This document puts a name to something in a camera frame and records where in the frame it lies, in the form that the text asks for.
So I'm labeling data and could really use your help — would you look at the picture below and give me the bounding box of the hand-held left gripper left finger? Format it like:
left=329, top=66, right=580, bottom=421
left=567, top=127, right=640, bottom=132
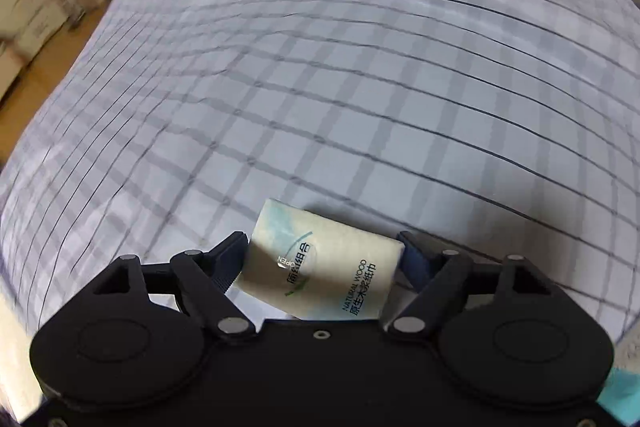
left=90, top=231, right=256, bottom=343

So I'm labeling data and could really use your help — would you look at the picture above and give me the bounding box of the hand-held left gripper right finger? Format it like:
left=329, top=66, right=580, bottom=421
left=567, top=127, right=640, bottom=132
left=382, top=231, right=556, bottom=343

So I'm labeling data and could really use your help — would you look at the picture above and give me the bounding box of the white tissue pack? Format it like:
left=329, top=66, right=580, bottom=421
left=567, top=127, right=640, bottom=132
left=235, top=198, right=406, bottom=323

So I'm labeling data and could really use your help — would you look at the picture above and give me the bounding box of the white checked cloth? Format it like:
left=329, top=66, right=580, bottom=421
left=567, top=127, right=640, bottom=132
left=0, top=0, right=640, bottom=348

